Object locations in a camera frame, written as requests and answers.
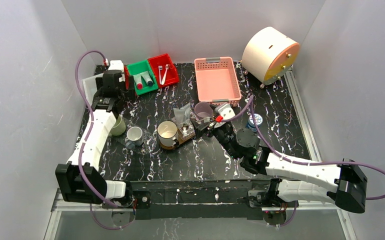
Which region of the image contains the purple mug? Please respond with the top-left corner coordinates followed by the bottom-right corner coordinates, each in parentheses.
top-left (194, 102), bottom-right (214, 119)

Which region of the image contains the green mug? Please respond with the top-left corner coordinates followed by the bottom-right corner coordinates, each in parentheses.
top-left (109, 115), bottom-right (127, 137)

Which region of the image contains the clear textured square holder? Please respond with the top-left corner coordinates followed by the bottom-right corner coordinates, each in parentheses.
top-left (171, 117), bottom-right (196, 141)

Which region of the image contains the black cap toothpaste tube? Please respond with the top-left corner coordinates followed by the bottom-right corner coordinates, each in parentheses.
top-left (180, 103), bottom-right (191, 122)

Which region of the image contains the grey mug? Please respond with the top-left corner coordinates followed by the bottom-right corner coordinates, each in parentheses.
top-left (125, 126), bottom-right (144, 150)

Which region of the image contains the orange cap toothpaste tube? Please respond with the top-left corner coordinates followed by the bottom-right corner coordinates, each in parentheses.
top-left (173, 107), bottom-right (186, 125)

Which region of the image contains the white ribbed mug black rim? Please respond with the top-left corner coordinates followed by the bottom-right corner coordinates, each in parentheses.
top-left (157, 120), bottom-right (179, 148)

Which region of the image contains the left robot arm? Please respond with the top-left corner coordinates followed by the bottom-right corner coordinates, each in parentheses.
top-left (55, 67), bottom-right (133, 208)

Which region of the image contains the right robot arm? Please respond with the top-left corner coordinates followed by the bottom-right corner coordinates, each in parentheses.
top-left (191, 120), bottom-right (368, 214)

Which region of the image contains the pink cap toothpaste tube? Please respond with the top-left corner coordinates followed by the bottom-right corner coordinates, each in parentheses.
top-left (133, 74), bottom-right (143, 90)

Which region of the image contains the blue cap toothpaste tube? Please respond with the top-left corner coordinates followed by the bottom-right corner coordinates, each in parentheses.
top-left (141, 71), bottom-right (154, 87)

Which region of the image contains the white toothbrush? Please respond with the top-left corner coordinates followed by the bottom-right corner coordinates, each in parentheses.
top-left (158, 65), bottom-right (163, 84)
top-left (160, 64), bottom-right (170, 85)

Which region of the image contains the brown oval wooden tray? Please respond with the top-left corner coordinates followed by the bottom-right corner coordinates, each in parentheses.
top-left (158, 130), bottom-right (196, 150)

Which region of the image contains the green plastic bin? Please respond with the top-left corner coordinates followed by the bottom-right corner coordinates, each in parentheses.
top-left (127, 60), bottom-right (159, 96)

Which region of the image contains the white plastic bin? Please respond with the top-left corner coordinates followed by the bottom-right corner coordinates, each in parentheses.
top-left (81, 76), bottom-right (97, 104)

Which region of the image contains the right red plastic bin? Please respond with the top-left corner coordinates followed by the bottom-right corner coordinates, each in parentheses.
top-left (147, 53), bottom-right (180, 89)

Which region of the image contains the pink perforated basket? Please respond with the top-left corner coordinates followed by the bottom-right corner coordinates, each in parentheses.
top-left (194, 56), bottom-right (242, 107)

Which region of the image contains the white cylindrical appliance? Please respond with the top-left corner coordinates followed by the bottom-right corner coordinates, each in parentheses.
top-left (241, 26), bottom-right (301, 88)

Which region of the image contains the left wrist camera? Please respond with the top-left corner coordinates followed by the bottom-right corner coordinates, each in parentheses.
top-left (104, 60), bottom-right (124, 73)

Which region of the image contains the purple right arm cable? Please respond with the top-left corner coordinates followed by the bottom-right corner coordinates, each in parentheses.
top-left (225, 94), bottom-right (385, 228)

